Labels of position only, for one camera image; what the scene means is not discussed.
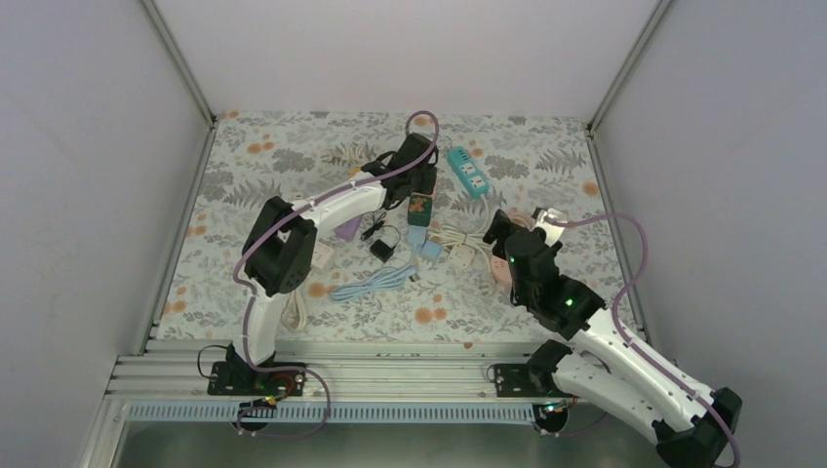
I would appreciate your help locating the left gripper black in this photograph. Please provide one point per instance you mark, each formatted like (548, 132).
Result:
(428, 185)

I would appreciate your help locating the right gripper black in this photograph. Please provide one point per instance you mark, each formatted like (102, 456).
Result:
(501, 224)

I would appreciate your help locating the dark green cube socket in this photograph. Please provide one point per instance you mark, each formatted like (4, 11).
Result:
(419, 210)

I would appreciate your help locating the pink round power socket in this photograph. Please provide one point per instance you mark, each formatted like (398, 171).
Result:
(501, 271)

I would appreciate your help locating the white square socket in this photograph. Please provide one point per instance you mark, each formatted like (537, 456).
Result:
(322, 257)

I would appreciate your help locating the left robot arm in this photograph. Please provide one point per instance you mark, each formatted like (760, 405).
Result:
(277, 256)

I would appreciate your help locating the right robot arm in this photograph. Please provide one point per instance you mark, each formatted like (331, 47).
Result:
(600, 359)

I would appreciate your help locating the teal power strip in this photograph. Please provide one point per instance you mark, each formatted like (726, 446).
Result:
(469, 175)

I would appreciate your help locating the light blue power strip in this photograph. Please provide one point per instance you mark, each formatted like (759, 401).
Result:
(417, 236)

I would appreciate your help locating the small light blue adapter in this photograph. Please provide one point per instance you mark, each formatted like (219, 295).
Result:
(431, 250)

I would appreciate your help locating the purple usb power strip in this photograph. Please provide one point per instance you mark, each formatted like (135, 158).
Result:
(348, 230)

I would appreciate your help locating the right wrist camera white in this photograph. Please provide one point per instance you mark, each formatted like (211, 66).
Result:
(549, 225)

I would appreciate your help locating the black charger with cable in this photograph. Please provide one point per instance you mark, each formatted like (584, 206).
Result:
(381, 249)

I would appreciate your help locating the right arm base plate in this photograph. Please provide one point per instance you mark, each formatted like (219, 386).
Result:
(515, 381)

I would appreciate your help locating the light blue cable duct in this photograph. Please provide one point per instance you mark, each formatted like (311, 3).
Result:
(521, 414)

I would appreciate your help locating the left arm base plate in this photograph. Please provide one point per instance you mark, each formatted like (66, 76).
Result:
(226, 381)

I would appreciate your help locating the aluminium rail frame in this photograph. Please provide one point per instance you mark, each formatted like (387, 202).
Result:
(418, 372)

